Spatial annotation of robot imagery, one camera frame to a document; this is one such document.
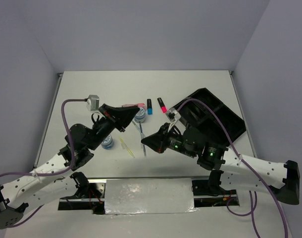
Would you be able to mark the pink highlighter marker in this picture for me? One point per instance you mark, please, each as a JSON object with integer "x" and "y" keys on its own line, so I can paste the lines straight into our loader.
{"x": 162, "y": 105}

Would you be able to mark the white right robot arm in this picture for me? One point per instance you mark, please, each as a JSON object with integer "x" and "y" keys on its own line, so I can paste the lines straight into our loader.
{"x": 229, "y": 171}

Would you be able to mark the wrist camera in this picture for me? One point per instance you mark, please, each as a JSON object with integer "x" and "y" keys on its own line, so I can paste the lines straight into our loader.
{"x": 173, "y": 115}
{"x": 93, "y": 103}

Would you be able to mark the green gel pen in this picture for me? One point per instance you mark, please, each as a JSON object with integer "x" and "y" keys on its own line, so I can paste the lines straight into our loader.
{"x": 138, "y": 128}

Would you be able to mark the blue paint jar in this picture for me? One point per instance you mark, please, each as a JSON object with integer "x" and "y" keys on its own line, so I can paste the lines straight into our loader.
{"x": 108, "y": 142}
{"x": 140, "y": 117}

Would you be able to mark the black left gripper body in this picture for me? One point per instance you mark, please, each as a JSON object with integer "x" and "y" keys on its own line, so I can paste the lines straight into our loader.
{"x": 118, "y": 122}

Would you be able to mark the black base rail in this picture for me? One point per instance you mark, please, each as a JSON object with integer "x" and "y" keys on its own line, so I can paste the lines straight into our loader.
{"x": 94, "y": 201}

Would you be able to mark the blue highlighter marker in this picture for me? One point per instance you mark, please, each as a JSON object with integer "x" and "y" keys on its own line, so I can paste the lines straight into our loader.
{"x": 149, "y": 107}

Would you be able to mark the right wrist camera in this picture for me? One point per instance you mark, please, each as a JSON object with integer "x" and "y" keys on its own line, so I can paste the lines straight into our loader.
{"x": 173, "y": 115}

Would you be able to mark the black organizer tray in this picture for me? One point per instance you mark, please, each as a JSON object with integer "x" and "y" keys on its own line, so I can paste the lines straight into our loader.
{"x": 196, "y": 115}

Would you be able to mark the pink glue bottle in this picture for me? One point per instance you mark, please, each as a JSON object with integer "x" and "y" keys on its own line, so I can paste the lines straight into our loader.
{"x": 142, "y": 105}

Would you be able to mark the yellow pen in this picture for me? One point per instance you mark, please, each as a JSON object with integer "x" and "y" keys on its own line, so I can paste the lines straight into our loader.
{"x": 124, "y": 146}

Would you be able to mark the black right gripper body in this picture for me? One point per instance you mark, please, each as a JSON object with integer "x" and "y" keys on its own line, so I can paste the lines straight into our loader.
{"x": 164, "y": 138}

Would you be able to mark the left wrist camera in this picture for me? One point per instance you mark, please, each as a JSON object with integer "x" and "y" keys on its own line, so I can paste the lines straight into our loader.
{"x": 93, "y": 103}

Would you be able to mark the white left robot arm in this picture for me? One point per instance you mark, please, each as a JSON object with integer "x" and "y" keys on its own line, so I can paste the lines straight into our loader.
{"x": 60, "y": 177}

